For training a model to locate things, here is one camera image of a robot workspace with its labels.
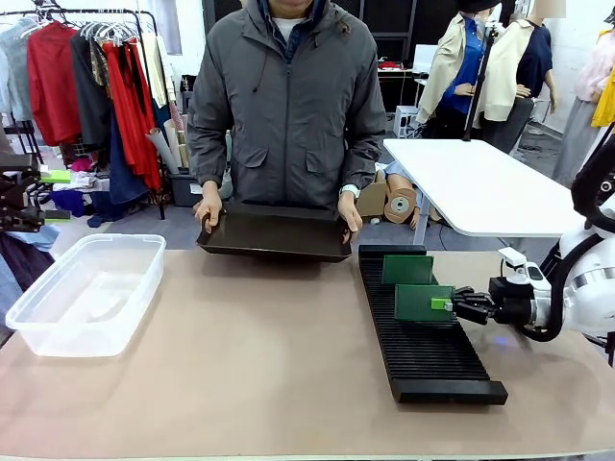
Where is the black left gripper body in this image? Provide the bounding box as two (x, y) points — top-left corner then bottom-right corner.
(0, 170), (24, 235)

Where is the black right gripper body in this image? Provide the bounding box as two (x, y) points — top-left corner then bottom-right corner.
(489, 277), (533, 324)

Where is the green PCB board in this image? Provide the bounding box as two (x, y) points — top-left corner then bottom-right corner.
(394, 283), (456, 323)
(381, 254), (435, 285)

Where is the black metal tray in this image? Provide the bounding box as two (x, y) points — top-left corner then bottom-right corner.
(195, 201), (353, 264)

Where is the person's right forearm gray sleeve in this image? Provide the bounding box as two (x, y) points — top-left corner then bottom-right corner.
(186, 129), (232, 201)

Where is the person's left forearm gray sleeve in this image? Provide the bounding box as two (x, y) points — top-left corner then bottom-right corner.
(338, 129), (388, 191)

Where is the person's left hand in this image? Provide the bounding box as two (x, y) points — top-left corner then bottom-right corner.
(337, 194), (364, 232)

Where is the person's right hand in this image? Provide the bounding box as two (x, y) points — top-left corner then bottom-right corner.
(193, 194), (226, 234)

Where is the navy cloth heap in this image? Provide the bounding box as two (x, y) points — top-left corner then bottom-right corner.
(50, 189), (88, 218)

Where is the pink white clothes pile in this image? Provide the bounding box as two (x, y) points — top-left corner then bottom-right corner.
(66, 156), (111, 191)

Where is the black slotted PCB rack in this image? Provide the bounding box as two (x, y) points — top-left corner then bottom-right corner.
(357, 244), (509, 405)

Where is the blue cloth drape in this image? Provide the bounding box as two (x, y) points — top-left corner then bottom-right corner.
(0, 223), (62, 337)

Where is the navy hanging garment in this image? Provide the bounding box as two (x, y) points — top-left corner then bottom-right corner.
(108, 112), (151, 207)

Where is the black hanging garment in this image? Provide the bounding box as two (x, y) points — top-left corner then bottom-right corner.
(70, 32), (115, 153)

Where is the clear plastic storage box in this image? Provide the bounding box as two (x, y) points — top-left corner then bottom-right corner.
(5, 233), (167, 358)

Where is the red shirt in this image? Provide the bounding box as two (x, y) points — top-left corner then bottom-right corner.
(26, 21), (84, 148)

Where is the long red dress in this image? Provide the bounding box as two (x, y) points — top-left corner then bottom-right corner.
(102, 41), (163, 192)

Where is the brown lying mannequin torso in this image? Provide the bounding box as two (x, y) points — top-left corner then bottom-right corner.
(382, 160), (420, 230)

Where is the gray leaning paper roll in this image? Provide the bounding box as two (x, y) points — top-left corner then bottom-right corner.
(145, 127), (180, 175)

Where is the black metal robot stand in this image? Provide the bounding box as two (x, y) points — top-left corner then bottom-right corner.
(583, 330), (615, 369)

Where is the light gray-blue sweater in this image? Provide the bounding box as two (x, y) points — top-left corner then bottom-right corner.
(0, 18), (35, 124)

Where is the white folding table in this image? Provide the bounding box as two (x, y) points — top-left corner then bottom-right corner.
(382, 137), (587, 247)

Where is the leopard print scarf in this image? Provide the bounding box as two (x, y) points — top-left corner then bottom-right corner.
(89, 40), (112, 100)

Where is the beige paper roll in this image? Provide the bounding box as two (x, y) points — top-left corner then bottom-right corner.
(162, 118), (191, 169)

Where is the cardboard box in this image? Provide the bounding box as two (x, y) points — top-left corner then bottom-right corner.
(357, 170), (388, 220)

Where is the dark gray storage bin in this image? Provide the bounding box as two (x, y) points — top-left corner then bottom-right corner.
(168, 173), (203, 207)

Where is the cream hanging garment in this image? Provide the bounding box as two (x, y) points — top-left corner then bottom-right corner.
(140, 32), (178, 110)

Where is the black handbag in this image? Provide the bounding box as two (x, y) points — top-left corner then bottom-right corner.
(180, 75), (196, 116)

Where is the white plastic hangers bundle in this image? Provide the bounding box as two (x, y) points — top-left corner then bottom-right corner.
(79, 19), (141, 45)

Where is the black metal clothes rack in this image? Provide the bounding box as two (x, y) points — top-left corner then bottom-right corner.
(0, 7), (167, 220)

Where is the mannequin pink top gray skirt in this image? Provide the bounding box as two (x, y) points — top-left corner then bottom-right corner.
(552, 13), (615, 186)

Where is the white open crate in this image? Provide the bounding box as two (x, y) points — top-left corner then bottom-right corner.
(393, 105), (425, 139)

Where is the mannequin cream jacket navy shirt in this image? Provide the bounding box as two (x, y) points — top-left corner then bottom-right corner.
(480, 0), (558, 155)

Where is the yellow garment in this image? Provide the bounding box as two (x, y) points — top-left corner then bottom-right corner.
(590, 64), (615, 129)

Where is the mannequin beige coat blue shirt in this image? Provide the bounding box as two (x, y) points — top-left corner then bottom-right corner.
(416, 0), (492, 127)

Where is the person in gray jacket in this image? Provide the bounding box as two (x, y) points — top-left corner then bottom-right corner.
(186, 0), (388, 212)

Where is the white box monitor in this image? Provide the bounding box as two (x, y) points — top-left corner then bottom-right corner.
(412, 43), (441, 73)

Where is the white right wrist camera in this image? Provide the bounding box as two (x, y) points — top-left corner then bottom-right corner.
(498, 247), (529, 278)

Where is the black metal shelf frame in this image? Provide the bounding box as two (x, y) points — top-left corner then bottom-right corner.
(0, 119), (44, 164)

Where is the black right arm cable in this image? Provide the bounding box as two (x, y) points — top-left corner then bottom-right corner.
(517, 143), (615, 343)

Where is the black camera pole stand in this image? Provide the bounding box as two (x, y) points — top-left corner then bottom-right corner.
(462, 21), (502, 143)

